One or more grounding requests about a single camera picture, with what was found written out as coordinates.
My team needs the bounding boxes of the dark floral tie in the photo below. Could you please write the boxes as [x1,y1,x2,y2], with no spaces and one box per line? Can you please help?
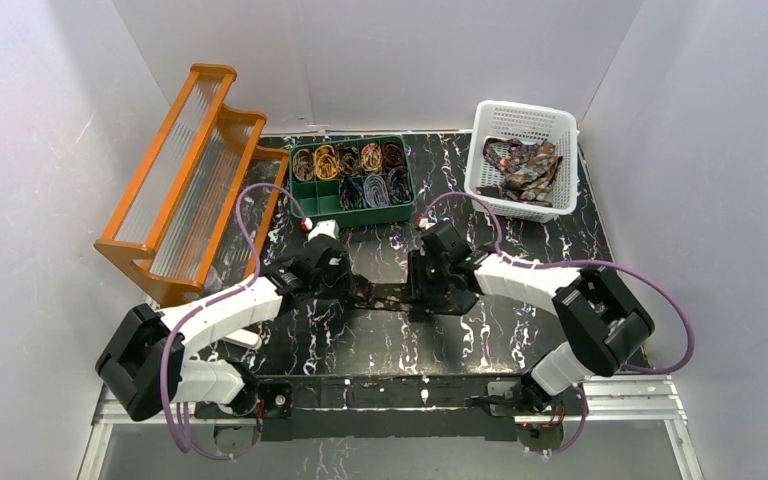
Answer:
[344,283,479,316]

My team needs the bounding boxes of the white plastic basket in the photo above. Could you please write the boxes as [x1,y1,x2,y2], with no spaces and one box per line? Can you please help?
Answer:
[464,100,579,223]

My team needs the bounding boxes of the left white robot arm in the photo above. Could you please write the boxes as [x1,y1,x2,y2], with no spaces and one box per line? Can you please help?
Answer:
[95,220,351,421]

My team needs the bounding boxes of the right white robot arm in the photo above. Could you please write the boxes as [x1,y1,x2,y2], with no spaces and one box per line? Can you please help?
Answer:
[408,218,655,415]

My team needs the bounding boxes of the patterned ties in basket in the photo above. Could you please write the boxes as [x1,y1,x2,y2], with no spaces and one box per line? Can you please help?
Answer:
[482,137,564,208]

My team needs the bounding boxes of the dark multicolour rolled tie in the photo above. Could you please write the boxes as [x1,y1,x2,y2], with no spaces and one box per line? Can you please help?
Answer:
[338,177,366,211]

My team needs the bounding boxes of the dark blue rolled tie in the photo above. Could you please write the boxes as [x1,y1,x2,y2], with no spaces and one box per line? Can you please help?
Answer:
[386,166,413,205]

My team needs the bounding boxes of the light blue rolled tie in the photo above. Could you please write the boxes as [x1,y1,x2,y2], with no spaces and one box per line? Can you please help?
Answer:
[363,174,391,208]

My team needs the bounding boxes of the green compartment tray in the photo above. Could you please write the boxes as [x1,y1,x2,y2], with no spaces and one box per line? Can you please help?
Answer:
[289,135,416,228]

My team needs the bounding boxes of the white oblong object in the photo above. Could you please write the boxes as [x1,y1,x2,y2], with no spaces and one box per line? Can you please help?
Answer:
[224,329,263,350]

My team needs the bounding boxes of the yellow rolled tie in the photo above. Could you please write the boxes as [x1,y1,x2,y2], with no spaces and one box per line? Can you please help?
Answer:
[313,145,340,181]

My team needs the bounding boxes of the dark brown rolled tie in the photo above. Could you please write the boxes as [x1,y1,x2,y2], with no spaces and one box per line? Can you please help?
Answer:
[335,143,363,177]

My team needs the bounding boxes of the orange rolled tie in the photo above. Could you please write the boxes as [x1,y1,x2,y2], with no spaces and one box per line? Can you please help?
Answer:
[360,142,383,175]

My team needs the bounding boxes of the dark red rolled tie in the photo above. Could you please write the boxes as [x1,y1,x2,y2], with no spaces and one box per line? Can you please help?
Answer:
[381,141,406,172]

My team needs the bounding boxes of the orange wooden rack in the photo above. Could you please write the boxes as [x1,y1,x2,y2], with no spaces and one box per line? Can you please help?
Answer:
[94,63,290,307]

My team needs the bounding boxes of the black base bar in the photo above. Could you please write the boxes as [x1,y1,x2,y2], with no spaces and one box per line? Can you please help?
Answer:
[251,374,531,442]

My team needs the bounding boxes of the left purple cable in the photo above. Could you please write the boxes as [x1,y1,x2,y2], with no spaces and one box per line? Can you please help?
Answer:
[159,182,312,462]

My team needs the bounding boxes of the purple cable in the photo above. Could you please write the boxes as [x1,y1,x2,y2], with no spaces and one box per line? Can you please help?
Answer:
[417,192,697,457]
[159,182,312,462]

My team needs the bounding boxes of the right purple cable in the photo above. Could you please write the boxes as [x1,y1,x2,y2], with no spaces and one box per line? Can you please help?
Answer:
[417,192,697,457]

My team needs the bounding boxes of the aluminium rail frame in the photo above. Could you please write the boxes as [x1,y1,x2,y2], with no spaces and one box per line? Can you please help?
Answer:
[79,291,703,480]

